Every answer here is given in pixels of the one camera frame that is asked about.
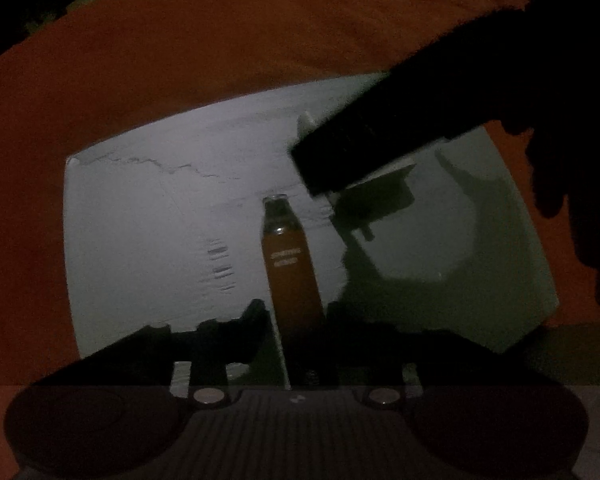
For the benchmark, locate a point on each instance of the white tray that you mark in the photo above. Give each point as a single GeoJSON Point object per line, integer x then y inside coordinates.
{"type": "Point", "coordinates": [155, 240]}

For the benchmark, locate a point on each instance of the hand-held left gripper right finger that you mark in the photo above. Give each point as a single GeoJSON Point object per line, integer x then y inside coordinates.
{"type": "Point", "coordinates": [335, 325]}

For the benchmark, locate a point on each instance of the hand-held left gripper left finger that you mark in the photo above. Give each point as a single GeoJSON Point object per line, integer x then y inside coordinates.
{"type": "Point", "coordinates": [257, 322]}

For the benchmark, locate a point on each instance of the dark furniture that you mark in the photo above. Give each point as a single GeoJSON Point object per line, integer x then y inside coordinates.
{"type": "Point", "coordinates": [15, 0]}

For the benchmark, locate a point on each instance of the orange cloth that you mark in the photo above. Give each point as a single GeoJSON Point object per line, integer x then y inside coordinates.
{"type": "Point", "coordinates": [180, 35]}

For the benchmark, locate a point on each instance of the person's right hand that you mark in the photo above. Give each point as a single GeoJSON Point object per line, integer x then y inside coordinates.
{"type": "Point", "coordinates": [595, 210]}

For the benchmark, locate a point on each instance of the orange bottle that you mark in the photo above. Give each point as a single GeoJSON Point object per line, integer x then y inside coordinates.
{"type": "Point", "coordinates": [290, 270]}

